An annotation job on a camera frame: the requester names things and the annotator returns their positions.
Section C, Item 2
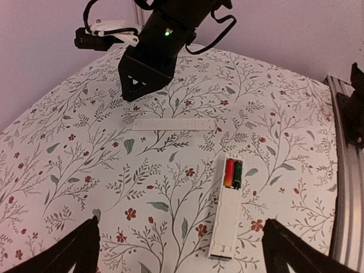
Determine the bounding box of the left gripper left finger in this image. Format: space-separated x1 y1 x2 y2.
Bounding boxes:
7 216 100 273

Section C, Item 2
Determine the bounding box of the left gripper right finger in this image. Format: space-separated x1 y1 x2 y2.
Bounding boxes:
262 219 354 272

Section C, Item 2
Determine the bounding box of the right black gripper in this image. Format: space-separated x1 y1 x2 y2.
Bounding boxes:
118 28 182 102

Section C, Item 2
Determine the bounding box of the white remote control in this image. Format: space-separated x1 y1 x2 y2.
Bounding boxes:
208 152 243 260

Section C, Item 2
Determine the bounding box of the white remote battery cover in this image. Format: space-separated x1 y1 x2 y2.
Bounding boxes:
132 118 216 131

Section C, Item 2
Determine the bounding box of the red orange battery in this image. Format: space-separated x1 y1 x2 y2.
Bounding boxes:
224 159 234 188

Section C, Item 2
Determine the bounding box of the black green battery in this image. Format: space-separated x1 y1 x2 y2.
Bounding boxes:
233 161 242 189

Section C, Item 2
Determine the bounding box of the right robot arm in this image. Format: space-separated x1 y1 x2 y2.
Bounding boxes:
118 0 237 102

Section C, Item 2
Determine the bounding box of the floral patterned table mat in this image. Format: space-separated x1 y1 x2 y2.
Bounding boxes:
1 47 337 272

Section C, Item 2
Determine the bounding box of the right aluminium frame post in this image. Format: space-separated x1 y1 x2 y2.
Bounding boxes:
132 1 146 27

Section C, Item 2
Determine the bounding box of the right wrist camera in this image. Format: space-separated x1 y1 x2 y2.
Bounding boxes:
74 20 142 51

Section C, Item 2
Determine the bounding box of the front aluminium rail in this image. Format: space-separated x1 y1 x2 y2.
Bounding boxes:
326 76 363 272

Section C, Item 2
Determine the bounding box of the right camera cable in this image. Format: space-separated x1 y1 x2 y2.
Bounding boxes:
82 0 100 29

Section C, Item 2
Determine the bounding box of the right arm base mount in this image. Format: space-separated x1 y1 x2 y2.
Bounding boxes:
336 63 363 149

